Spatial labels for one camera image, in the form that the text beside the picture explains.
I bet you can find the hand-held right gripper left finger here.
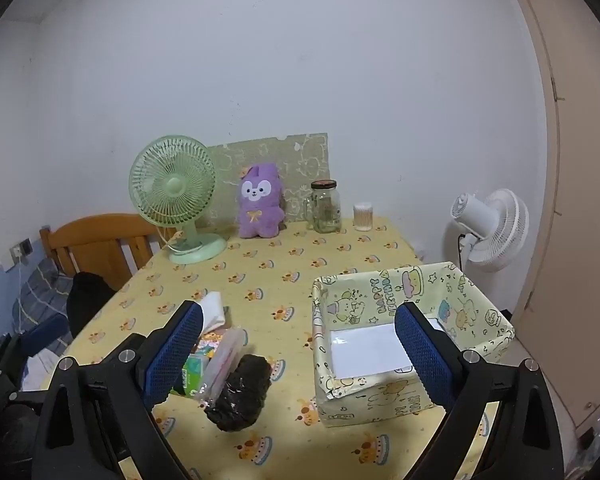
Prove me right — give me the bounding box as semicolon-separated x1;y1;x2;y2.
30;301;205;480

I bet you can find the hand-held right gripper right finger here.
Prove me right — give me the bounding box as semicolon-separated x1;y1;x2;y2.
394;302;567;480

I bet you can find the green tissue pack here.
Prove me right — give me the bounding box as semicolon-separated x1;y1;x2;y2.
170;352;213;400

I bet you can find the yellow cartoon tissue pack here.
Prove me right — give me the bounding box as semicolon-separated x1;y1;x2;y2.
196;331;228;358

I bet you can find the pink cartoon tissue pack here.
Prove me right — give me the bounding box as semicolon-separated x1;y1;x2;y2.
196;327;249;403

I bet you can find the white towel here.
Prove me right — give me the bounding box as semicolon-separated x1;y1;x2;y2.
198;291;227;333

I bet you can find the black plastic-wrapped bundle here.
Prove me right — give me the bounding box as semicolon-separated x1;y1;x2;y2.
203;354;273;432

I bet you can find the yellow cartoon paper box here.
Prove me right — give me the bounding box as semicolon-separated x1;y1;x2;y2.
311;261;516;428

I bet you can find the black garment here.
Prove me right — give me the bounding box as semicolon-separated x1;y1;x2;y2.
66;271;116;338

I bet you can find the yellow printed tablecloth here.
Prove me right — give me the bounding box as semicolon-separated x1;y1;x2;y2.
60;216;501;480

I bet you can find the white cloth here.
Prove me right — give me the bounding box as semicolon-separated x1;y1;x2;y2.
22;349;63;392

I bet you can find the wooden headboard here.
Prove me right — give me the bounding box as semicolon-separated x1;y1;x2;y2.
39;213;178;291

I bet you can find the plaid bedding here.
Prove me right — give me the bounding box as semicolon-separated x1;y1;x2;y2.
12;258;76;346

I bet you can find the cotton swab container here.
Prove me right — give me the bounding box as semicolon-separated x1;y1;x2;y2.
353;202;374;231

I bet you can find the purple plush toy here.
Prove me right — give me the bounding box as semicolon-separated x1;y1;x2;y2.
236;162;286;239

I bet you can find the green desk fan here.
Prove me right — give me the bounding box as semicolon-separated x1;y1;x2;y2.
128;135;227;264

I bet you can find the glass jar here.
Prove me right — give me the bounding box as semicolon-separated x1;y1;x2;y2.
307;180;342;234

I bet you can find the beige door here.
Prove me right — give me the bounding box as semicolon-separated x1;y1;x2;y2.
500;0;600;431

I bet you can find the green patterned board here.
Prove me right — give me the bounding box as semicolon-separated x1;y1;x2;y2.
200;133;329;226

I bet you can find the white pedestal fan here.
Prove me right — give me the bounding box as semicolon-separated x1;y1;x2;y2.
450;189;530;273

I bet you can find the white cable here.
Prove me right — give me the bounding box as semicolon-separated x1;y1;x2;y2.
15;260;24;333

